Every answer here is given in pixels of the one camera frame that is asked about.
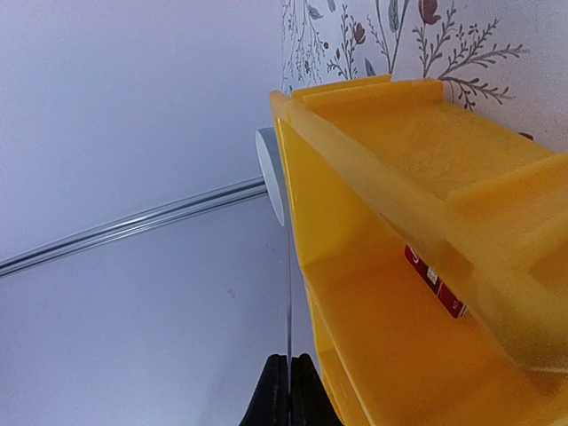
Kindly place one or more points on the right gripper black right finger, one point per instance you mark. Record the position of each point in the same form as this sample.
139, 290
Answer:
310, 405

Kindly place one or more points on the left aluminium frame post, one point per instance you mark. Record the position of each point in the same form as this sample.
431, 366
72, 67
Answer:
148, 220

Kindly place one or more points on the white ceramic bowl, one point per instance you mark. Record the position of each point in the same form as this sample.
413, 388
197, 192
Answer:
268, 155

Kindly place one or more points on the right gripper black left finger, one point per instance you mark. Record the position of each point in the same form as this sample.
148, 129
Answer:
269, 403

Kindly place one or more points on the dark red VIP card stack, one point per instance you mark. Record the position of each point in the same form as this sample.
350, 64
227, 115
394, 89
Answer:
441, 291

